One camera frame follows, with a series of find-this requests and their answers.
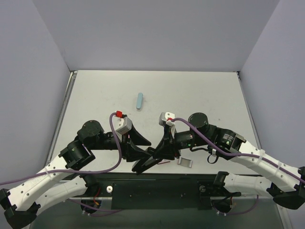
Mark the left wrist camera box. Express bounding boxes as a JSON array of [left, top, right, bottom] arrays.
[[114, 111, 132, 135]]

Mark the open staple box tray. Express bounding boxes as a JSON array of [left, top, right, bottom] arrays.
[[177, 157, 193, 168]]

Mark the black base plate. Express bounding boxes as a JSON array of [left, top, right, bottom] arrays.
[[59, 171, 258, 211]]

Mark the light blue stapler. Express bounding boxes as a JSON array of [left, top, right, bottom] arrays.
[[136, 93, 143, 111]]

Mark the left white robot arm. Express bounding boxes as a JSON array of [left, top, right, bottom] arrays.
[[0, 117, 151, 229]]

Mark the black stapler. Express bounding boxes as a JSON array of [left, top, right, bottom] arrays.
[[132, 147, 163, 175]]

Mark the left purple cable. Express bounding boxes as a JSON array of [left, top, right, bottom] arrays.
[[0, 113, 123, 187]]

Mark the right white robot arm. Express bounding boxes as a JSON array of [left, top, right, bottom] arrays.
[[152, 112, 305, 210]]

